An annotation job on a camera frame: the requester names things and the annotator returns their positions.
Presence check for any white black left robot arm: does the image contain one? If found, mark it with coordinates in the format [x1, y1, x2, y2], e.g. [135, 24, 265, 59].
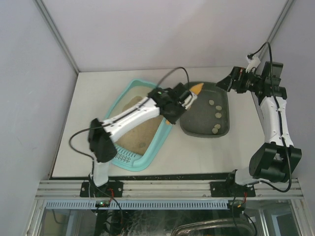
[88, 83, 204, 187]

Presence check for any blue slotted cable duct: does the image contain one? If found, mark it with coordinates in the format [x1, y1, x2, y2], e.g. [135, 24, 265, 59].
[46, 199, 228, 210]

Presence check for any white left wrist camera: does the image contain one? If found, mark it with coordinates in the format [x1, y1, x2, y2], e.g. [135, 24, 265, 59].
[182, 91, 197, 110]

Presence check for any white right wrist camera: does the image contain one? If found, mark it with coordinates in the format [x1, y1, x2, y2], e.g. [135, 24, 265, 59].
[246, 53, 261, 73]

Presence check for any black right camera cable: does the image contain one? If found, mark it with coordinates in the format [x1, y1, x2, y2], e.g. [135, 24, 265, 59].
[248, 41, 293, 193]

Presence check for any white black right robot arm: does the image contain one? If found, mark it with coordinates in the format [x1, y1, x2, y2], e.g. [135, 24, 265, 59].
[216, 61, 302, 186]

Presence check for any dark grey plastic bin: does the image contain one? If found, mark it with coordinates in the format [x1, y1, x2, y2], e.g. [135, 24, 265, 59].
[180, 82, 230, 138]

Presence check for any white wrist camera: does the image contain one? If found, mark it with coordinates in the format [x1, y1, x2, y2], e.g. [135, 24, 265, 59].
[182, 91, 197, 110]
[246, 53, 261, 73]

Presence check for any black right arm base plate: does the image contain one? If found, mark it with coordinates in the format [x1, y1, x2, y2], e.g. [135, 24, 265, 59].
[210, 181, 256, 198]

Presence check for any orange plastic litter scoop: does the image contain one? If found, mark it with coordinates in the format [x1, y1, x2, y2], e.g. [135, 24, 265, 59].
[165, 83, 204, 126]

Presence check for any teal plastic litter box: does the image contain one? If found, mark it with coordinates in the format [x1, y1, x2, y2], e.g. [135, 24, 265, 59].
[105, 79, 172, 172]

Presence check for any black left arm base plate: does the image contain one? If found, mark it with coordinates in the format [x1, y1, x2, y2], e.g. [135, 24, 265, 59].
[80, 181, 124, 198]

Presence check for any aluminium mounting rail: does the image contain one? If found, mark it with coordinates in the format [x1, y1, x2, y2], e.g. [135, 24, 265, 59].
[35, 179, 304, 200]

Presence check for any black left camera cable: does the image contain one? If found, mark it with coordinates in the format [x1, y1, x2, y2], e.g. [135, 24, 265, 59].
[68, 67, 190, 162]

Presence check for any black camera cable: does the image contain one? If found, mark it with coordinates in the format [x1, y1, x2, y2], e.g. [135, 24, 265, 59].
[68, 67, 190, 162]
[248, 41, 293, 193]

